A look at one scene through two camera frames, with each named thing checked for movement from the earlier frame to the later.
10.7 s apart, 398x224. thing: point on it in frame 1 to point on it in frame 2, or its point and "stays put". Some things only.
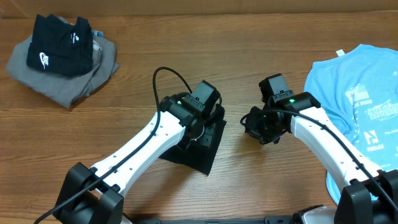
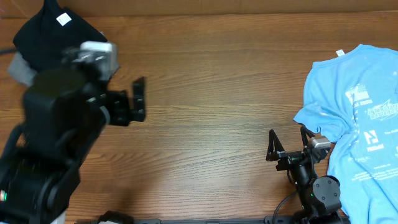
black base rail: (281, 219) stays put
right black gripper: (252, 129) to (288, 158)
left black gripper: (206, 139) to (116, 105)
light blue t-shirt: (358, 90) stays put
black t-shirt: (200, 160) to (42, 39)
